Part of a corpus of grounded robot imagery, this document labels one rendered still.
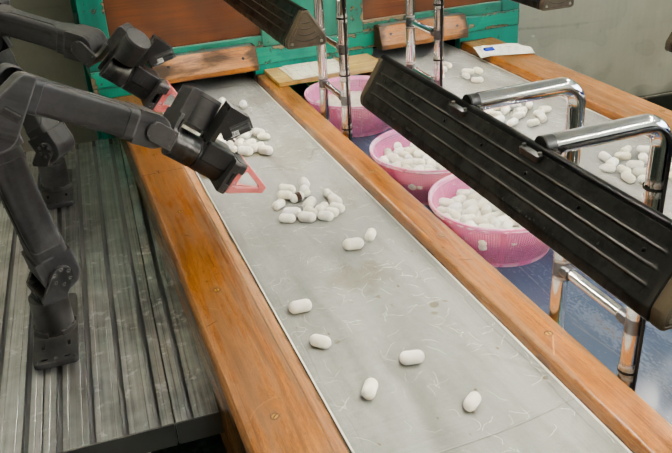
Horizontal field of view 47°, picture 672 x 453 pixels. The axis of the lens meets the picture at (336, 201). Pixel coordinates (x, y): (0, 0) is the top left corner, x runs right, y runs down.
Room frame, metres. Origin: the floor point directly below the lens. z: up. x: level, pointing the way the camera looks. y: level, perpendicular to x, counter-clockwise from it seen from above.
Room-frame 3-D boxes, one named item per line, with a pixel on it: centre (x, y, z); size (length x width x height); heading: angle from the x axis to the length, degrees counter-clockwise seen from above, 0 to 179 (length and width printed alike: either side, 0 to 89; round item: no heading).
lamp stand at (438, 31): (1.87, -0.31, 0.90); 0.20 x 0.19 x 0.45; 20
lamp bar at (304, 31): (1.71, 0.14, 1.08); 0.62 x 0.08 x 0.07; 20
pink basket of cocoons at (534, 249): (1.29, -0.31, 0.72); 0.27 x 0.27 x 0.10
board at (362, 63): (2.17, 0.01, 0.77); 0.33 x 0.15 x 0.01; 110
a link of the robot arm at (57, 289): (1.08, 0.48, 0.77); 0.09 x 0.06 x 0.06; 37
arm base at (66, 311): (1.07, 0.48, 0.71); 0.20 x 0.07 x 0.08; 17
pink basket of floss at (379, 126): (1.97, -0.07, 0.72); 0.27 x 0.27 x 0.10
